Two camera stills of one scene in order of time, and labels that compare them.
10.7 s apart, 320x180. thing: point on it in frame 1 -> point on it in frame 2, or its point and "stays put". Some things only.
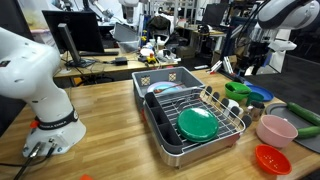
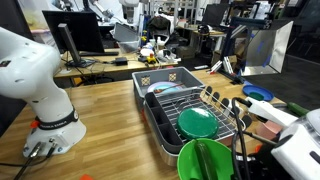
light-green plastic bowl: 237,91 -> 220,158
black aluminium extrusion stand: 225,68 stays put
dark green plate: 197,124 stays put
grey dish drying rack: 191,123 stays put
